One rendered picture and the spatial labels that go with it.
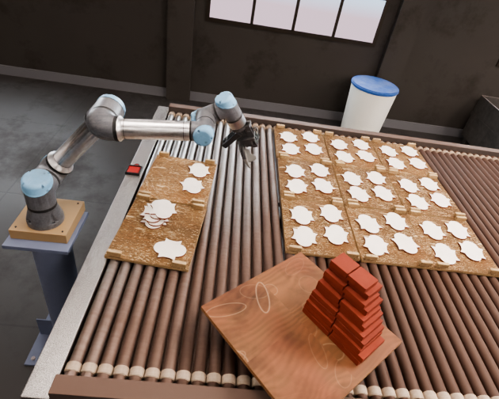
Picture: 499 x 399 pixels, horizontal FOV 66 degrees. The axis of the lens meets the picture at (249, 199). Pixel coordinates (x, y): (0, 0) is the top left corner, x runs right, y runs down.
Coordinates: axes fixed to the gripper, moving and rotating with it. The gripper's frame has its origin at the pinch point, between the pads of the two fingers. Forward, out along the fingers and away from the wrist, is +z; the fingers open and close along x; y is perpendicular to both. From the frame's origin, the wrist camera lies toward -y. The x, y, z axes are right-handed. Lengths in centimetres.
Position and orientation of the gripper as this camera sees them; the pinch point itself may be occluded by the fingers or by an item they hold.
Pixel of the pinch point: (251, 156)
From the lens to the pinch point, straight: 176.6
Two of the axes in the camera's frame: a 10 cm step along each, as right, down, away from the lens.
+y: 9.2, -1.0, -3.8
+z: 3.7, 5.6, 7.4
